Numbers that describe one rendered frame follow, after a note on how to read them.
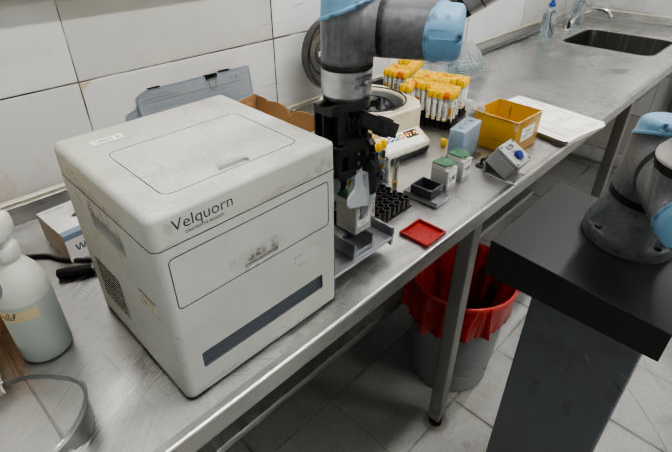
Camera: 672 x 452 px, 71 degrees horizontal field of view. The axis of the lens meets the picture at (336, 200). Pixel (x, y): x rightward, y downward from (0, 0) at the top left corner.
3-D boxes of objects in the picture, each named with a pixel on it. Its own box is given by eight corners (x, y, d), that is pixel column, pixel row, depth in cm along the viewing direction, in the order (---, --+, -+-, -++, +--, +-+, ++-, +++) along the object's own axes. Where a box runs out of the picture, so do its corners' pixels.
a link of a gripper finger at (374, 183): (355, 192, 79) (347, 142, 76) (362, 188, 80) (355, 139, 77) (376, 197, 76) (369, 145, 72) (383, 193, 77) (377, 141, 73)
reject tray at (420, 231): (426, 248, 93) (427, 245, 93) (399, 234, 97) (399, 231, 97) (445, 234, 97) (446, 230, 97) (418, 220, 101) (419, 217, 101)
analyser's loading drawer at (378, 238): (315, 297, 79) (314, 274, 76) (289, 279, 83) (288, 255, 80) (393, 244, 91) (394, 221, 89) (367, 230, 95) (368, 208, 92)
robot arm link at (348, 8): (376, -13, 58) (310, -15, 60) (373, 76, 64) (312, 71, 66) (387, -21, 64) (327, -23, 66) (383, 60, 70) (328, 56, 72)
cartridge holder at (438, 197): (436, 209, 105) (438, 195, 103) (402, 195, 110) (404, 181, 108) (448, 199, 109) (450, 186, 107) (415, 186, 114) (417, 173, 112)
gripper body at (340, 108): (307, 169, 76) (304, 97, 70) (344, 152, 81) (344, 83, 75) (341, 186, 71) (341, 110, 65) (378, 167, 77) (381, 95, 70)
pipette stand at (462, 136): (464, 170, 120) (470, 134, 115) (439, 162, 124) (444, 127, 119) (480, 156, 127) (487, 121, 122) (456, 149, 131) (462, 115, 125)
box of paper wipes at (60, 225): (72, 262, 89) (51, 206, 82) (46, 238, 96) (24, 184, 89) (175, 212, 104) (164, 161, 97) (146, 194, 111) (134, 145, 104)
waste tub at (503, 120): (511, 158, 126) (518, 123, 121) (468, 142, 134) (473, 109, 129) (535, 143, 134) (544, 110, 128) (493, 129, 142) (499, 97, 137)
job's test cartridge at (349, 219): (355, 235, 82) (356, 204, 79) (335, 224, 85) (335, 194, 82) (370, 226, 85) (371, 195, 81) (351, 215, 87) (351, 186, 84)
